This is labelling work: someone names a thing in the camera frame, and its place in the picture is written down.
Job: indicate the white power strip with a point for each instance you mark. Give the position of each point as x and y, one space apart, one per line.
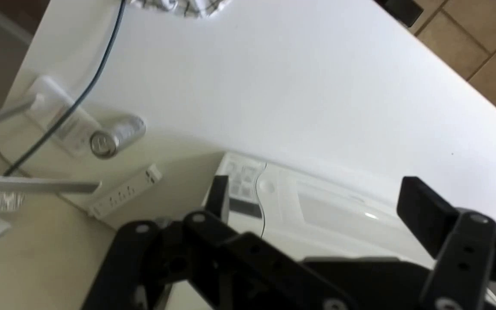
123 191

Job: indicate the checked cloth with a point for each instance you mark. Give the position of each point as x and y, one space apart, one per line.
183 6

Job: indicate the dark box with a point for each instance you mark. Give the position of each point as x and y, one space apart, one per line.
401 9

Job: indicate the white flat bar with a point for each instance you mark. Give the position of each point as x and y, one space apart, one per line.
37 185

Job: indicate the white power adapter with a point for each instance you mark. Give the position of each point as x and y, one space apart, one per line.
65 116

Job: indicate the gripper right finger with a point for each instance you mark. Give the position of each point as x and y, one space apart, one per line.
467 254

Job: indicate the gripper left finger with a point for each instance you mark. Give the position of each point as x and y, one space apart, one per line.
235 258

